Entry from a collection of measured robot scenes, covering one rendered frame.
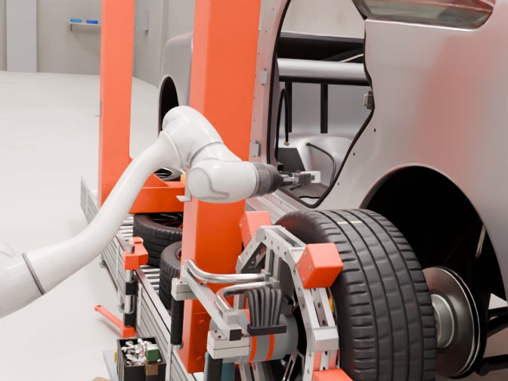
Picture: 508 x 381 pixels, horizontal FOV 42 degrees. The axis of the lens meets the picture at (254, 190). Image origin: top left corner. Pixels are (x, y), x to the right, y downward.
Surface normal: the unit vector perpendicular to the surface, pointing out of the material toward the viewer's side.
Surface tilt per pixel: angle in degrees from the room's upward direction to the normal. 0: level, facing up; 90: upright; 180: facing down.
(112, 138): 90
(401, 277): 45
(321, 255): 35
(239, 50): 90
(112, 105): 90
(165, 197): 90
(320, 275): 125
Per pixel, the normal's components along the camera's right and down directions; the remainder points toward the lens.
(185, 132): -0.07, -0.47
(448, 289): -0.93, 0.01
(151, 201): 0.36, 0.24
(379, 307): 0.34, -0.34
